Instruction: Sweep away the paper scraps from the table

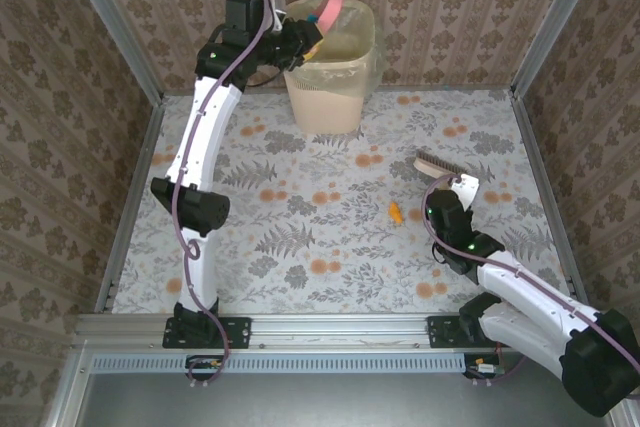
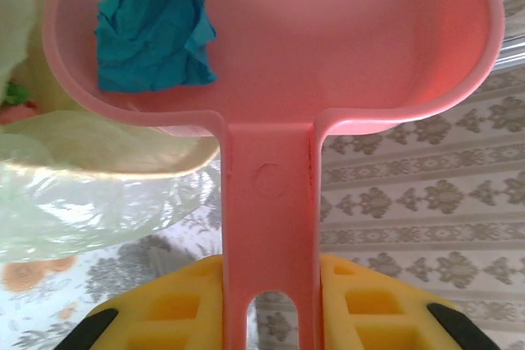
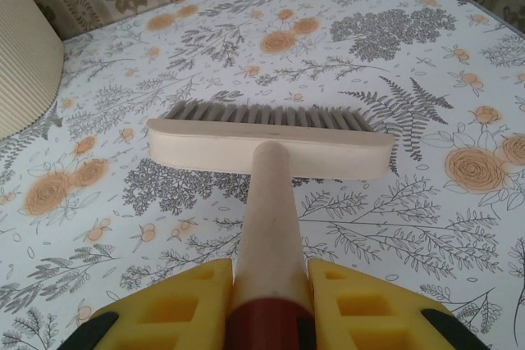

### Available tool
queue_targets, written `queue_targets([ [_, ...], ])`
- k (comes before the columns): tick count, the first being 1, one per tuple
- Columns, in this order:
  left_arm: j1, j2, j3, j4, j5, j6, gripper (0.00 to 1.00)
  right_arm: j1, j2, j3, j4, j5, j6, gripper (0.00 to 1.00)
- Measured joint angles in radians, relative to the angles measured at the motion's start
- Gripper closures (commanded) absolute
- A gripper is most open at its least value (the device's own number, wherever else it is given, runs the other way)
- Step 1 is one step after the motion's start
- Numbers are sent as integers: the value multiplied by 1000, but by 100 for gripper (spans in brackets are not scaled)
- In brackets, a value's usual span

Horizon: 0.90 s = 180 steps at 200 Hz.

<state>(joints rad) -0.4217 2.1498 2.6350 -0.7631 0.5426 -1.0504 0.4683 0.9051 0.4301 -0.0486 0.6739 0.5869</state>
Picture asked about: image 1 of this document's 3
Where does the grey metal panel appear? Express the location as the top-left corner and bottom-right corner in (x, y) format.
(74, 371), (616, 427)

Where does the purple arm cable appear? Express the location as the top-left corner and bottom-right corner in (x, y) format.
(171, 0), (279, 391)
(422, 174), (640, 388)

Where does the aluminium mounting rail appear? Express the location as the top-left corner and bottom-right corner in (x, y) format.
(74, 314), (614, 348)

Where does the aluminium corner post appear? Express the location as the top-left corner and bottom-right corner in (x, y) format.
(509, 0), (609, 98)
(59, 0), (164, 106)

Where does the pink plastic dustpan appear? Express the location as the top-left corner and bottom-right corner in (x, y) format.
(317, 0), (346, 41)

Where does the grey slotted cable duct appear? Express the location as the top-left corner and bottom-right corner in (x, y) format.
(92, 352), (466, 373)

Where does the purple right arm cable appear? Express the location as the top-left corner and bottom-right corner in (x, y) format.
(422, 174), (640, 388)

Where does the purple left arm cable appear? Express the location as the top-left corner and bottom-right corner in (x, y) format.
(171, 0), (279, 391)

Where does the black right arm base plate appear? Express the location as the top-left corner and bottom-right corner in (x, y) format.
(426, 315), (521, 348)

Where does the beige plastic trash bin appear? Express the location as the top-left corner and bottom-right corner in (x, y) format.
(282, 0), (379, 136)

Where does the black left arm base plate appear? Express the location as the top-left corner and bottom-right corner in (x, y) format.
(162, 315), (251, 350)

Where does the beige hand brush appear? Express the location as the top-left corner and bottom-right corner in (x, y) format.
(413, 149), (469, 182)

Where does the small electronics board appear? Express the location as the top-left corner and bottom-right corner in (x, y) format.
(463, 352), (505, 381)
(185, 354), (226, 382)

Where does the aluminium table side rail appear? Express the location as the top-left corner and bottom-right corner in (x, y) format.
(97, 96), (166, 313)
(509, 91), (586, 298)

